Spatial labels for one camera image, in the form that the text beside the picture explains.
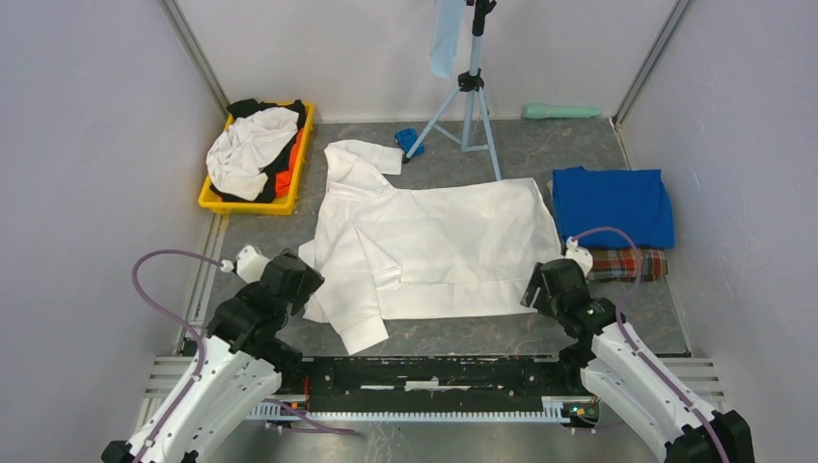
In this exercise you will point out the blue printed t-shirt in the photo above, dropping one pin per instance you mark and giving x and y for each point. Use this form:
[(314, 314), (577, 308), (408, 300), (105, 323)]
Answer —
[(634, 201)]

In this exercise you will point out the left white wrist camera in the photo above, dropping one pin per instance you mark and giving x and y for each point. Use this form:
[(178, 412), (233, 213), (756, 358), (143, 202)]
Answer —
[(248, 265)]

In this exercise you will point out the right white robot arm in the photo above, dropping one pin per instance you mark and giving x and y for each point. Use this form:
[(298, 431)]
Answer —
[(609, 360)]

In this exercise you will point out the mint green cylinder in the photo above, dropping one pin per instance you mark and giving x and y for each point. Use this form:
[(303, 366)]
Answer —
[(541, 111)]

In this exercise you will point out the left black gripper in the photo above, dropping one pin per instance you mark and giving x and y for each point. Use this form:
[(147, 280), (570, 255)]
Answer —
[(311, 282)]

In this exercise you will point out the small blue object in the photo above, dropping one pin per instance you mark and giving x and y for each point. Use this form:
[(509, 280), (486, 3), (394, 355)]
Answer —
[(406, 139)]

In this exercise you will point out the black garment in tray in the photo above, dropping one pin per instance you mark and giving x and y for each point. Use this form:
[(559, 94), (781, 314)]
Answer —
[(281, 169)]

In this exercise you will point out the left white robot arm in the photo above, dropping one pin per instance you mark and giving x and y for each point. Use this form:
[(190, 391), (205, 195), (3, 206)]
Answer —
[(239, 362)]

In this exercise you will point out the light blue music stand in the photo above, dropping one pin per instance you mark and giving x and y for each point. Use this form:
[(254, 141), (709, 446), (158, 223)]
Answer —
[(477, 133)]

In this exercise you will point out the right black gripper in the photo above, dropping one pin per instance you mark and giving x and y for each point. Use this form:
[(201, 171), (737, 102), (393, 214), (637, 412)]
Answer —
[(535, 280)]

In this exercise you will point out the white long-sleeve shirt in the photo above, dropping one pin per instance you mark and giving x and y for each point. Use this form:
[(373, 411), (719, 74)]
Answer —
[(388, 253)]

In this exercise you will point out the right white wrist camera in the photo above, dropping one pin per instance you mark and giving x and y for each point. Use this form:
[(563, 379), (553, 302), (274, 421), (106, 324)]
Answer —
[(582, 256)]

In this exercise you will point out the yellow plastic tray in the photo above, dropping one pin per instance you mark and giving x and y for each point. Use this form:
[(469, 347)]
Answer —
[(255, 164)]

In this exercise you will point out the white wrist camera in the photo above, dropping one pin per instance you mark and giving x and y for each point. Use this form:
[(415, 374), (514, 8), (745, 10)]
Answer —
[(248, 265), (582, 256)]

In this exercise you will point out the orange garment in tray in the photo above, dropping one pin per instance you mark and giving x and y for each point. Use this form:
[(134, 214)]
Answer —
[(283, 178)]

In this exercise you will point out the folded plaid shirt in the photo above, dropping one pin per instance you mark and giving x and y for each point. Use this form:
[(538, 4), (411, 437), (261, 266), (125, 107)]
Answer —
[(624, 265)]

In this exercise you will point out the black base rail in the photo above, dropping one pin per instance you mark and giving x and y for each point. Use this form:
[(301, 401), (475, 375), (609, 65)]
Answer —
[(437, 384)]

